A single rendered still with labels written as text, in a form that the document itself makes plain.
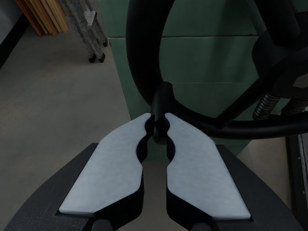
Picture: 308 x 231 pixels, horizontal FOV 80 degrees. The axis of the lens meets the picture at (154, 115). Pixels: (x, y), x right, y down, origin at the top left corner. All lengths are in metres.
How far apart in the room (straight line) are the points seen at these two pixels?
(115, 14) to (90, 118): 0.87
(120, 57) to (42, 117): 0.96
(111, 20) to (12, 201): 0.99
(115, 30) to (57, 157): 0.87
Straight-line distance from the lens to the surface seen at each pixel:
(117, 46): 0.39
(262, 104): 0.35
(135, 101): 0.52
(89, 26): 1.35
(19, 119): 1.38
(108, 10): 0.36
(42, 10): 1.83
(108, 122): 1.11
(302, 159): 1.01
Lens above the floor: 0.92
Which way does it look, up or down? 58 degrees down
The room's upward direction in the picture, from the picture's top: 4 degrees counter-clockwise
